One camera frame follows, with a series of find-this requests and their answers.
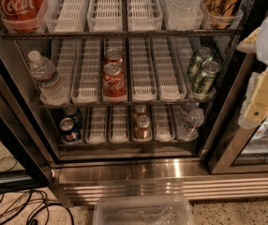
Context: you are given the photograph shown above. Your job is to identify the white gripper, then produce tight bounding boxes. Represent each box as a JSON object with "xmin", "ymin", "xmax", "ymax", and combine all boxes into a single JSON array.
[{"xmin": 236, "ymin": 27, "xmax": 268, "ymax": 125}]

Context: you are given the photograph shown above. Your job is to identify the clear water bottle shelf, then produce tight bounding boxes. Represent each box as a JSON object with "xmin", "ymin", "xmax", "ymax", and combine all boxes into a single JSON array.
[
  {"xmin": 179, "ymin": 102, "xmax": 204, "ymax": 142},
  {"xmin": 28, "ymin": 51, "xmax": 66, "ymax": 105},
  {"xmin": 167, "ymin": 0, "xmax": 202, "ymax": 31}
]

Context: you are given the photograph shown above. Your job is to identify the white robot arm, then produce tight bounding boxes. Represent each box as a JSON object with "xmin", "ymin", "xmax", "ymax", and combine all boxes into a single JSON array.
[{"xmin": 236, "ymin": 16, "xmax": 268, "ymax": 128}]

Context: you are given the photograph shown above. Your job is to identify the clear water bottle bottom shelf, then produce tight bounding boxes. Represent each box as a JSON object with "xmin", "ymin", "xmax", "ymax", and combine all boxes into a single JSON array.
[{"xmin": 179, "ymin": 102, "xmax": 204, "ymax": 142}]

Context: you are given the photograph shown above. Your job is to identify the glass fridge door right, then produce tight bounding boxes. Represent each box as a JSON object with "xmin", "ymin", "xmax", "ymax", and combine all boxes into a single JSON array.
[{"xmin": 208, "ymin": 52, "xmax": 268, "ymax": 174}]

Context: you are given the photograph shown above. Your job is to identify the clear water bottle top shelf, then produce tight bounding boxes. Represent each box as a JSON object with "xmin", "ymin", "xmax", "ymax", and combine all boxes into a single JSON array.
[{"xmin": 167, "ymin": 0, "xmax": 202, "ymax": 31}]

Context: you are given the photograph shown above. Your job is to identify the steel fridge base grille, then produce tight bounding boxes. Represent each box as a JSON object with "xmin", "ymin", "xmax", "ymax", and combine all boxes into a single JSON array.
[{"xmin": 51, "ymin": 158, "xmax": 268, "ymax": 207}]

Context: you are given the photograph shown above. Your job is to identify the large red Coca-Cola bottle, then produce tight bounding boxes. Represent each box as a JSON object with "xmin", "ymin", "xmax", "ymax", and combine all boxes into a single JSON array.
[{"xmin": 0, "ymin": 0, "xmax": 46, "ymax": 34}]

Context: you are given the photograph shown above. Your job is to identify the black fridge door left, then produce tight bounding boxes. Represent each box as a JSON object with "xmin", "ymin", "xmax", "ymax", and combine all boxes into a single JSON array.
[{"xmin": 0, "ymin": 58, "xmax": 52, "ymax": 193}]

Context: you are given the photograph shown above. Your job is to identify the front green soda can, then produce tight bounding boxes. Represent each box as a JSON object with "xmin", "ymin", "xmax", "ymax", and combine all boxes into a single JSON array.
[{"xmin": 192, "ymin": 61, "xmax": 220, "ymax": 94}]

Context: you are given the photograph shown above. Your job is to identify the green soda can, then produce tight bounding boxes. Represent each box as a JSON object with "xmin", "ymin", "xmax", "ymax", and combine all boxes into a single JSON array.
[
  {"xmin": 192, "ymin": 61, "xmax": 220, "ymax": 94},
  {"xmin": 186, "ymin": 47, "xmax": 214, "ymax": 82}
]

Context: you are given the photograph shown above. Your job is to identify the rear green soda can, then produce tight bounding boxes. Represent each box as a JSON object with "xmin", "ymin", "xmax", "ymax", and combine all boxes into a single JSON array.
[{"xmin": 186, "ymin": 47, "xmax": 214, "ymax": 82}]

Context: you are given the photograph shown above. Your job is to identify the rear orange soda can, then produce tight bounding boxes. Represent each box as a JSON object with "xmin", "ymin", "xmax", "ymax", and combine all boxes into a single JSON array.
[{"xmin": 133, "ymin": 105, "xmax": 147, "ymax": 118}]

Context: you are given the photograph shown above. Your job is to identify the orange soda can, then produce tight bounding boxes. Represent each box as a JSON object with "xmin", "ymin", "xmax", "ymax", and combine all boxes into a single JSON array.
[
  {"xmin": 134, "ymin": 115, "xmax": 151, "ymax": 140},
  {"xmin": 133, "ymin": 105, "xmax": 147, "ymax": 118}
]

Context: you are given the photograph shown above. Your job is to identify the front orange soda can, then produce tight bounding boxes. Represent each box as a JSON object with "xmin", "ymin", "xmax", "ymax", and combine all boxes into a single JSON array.
[{"xmin": 134, "ymin": 115, "xmax": 151, "ymax": 140}]

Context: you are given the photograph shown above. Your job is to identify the front red Coca-Cola can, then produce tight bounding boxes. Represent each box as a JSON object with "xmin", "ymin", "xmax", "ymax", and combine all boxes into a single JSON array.
[{"xmin": 102, "ymin": 63, "xmax": 127, "ymax": 102}]

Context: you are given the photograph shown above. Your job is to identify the red coca-cola can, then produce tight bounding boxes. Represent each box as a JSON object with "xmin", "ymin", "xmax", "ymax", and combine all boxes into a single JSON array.
[
  {"xmin": 104, "ymin": 48, "xmax": 124, "ymax": 65},
  {"xmin": 102, "ymin": 63, "xmax": 127, "ymax": 102}
]

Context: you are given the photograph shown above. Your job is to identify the rear red Coca-Cola can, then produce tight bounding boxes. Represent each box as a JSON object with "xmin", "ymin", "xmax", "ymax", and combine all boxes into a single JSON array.
[{"xmin": 104, "ymin": 48, "xmax": 124, "ymax": 65}]

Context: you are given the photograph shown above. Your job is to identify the clear plastic bin on floor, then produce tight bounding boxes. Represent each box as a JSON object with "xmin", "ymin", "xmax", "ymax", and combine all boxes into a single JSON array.
[{"xmin": 93, "ymin": 195, "xmax": 195, "ymax": 225}]

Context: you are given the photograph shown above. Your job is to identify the rear blue Pepsi can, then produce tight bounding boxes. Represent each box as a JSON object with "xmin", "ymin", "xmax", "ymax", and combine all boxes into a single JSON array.
[{"xmin": 63, "ymin": 107, "xmax": 82, "ymax": 128}]

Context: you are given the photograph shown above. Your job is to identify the blue pepsi can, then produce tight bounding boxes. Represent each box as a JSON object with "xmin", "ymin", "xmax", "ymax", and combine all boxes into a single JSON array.
[
  {"xmin": 59, "ymin": 118, "xmax": 81, "ymax": 143},
  {"xmin": 63, "ymin": 107, "xmax": 82, "ymax": 128}
]

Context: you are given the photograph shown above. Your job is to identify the front blue Pepsi can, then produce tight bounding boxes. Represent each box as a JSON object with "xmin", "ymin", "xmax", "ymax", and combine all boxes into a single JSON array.
[{"xmin": 59, "ymin": 118, "xmax": 81, "ymax": 143}]

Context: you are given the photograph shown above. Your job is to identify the middle wire shelf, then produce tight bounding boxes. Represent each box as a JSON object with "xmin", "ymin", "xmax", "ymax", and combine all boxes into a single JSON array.
[{"xmin": 37, "ymin": 98, "xmax": 214, "ymax": 109}]

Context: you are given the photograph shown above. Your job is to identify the wire shelf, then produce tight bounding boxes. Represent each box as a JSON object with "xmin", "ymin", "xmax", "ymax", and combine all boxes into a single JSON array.
[
  {"xmin": 0, "ymin": 29, "xmax": 242, "ymax": 40},
  {"xmin": 37, "ymin": 98, "xmax": 214, "ymax": 109}
]

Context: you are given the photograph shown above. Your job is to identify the top wire shelf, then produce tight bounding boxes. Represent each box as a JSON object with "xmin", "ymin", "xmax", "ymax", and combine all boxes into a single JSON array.
[{"xmin": 0, "ymin": 29, "xmax": 242, "ymax": 40}]

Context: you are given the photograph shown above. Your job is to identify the black cables on floor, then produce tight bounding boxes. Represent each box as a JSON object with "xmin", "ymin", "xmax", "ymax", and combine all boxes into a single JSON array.
[{"xmin": 0, "ymin": 139, "xmax": 76, "ymax": 225}]

